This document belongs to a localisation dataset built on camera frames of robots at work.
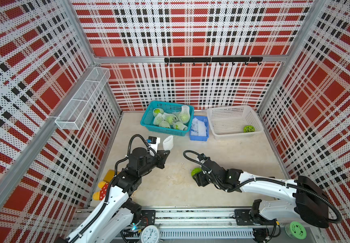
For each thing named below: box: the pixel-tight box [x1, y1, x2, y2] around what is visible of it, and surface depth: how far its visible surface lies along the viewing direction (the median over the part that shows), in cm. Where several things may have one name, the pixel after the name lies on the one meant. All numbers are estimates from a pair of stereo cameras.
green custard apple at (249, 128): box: [243, 125, 256, 133], surface depth 103 cm
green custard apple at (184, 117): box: [179, 111, 191, 124], surface depth 104 cm
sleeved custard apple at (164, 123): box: [158, 119, 171, 129], surface depth 107 cm
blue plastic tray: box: [189, 115, 210, 142], surface depth 109 cm
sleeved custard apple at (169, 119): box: [162, 112, 179, 125], surface depth 110 cm
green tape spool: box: [284, 221, 308, 240], surface depth 68 cm
